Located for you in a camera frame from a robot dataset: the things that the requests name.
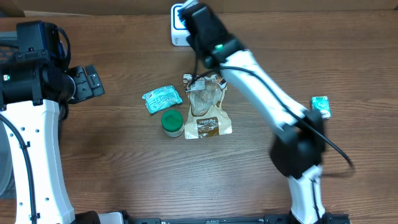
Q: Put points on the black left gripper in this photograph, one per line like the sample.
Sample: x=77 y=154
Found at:
x=90 y=81

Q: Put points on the teal wet wipes pack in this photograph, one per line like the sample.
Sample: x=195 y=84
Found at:
x=161 y=98

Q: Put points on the green lid plastic jar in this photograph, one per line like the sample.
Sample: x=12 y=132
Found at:
x=172 y=123

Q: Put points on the clear brown snack bag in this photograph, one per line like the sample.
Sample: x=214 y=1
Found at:
x=206 y=118

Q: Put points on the teal white box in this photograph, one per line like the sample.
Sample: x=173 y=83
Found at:
x=322 y=104

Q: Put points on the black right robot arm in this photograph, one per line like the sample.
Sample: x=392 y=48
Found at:
x=299 y=141

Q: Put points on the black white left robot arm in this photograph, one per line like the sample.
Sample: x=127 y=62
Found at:
x=37 y=87

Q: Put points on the white barcode scanner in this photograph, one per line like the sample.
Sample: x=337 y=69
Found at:
x=178 y=31

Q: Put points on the grey plastic mesh basket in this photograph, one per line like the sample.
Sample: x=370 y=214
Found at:
x=8 y=188

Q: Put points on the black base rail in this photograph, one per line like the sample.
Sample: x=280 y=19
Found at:
x=266 y=219

